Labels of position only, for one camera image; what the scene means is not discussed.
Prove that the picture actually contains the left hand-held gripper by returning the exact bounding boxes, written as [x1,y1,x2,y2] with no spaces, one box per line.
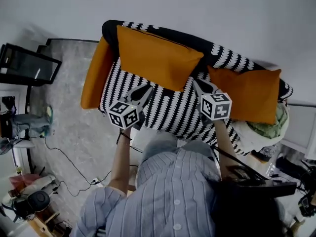
[107,83,154,131]

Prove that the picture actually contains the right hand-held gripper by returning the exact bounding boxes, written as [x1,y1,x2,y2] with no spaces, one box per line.
[193,79,233,126]

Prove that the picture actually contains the black white patterned sofa seat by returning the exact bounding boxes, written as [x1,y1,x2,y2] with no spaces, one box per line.
[98,20,294,157]

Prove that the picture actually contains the large orange pillow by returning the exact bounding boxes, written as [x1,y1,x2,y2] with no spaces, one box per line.
[116,25,204,92]

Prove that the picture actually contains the person's left forearm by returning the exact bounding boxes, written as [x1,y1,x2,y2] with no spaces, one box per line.
[108,126,133,195]

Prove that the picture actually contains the person's right forearm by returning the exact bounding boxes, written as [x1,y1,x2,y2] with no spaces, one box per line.
[213,118,238,182]

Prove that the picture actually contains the black wrist band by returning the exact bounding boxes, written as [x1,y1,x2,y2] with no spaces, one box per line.
[116,129,133,145]

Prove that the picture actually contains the orange sofa armrest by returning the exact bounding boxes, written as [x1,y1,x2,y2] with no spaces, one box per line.
[80,36,115,110]

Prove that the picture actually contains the green blanket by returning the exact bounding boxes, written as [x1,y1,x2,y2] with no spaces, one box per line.
[246,104,290,140]

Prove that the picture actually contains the black slipper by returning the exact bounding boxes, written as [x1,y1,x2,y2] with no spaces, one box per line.
[250,147,272,162]

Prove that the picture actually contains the person's striped blue shirt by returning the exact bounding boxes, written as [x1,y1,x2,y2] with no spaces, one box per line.
[71,131,223,237]

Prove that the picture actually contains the white cabinet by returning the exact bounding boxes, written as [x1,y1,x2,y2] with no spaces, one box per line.
[280,103,316,160]

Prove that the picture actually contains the blue jeans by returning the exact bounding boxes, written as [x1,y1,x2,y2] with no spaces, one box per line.
[11,113,54,138]

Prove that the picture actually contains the black glass cabinet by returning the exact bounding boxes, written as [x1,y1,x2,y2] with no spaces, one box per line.
[0,42,63,86]

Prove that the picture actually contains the black bag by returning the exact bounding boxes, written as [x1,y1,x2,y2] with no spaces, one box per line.
[275,156,311,181]

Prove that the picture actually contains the black flat bar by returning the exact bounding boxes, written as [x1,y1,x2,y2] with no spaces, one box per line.
[237,179,297,198]

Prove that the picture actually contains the red bag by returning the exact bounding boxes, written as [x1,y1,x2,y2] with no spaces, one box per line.
[9,173,40,190]

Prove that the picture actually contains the black round device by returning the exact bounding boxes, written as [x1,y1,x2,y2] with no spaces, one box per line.
[26,190,51,211]

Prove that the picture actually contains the wooden stool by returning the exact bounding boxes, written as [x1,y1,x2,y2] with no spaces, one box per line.
[29,210,73,237]

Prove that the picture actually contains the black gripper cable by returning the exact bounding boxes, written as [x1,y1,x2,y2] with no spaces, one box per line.
[214,146,269,182]

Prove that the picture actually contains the black floor cable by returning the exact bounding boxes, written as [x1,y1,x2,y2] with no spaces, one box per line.
[43,136,113,198]

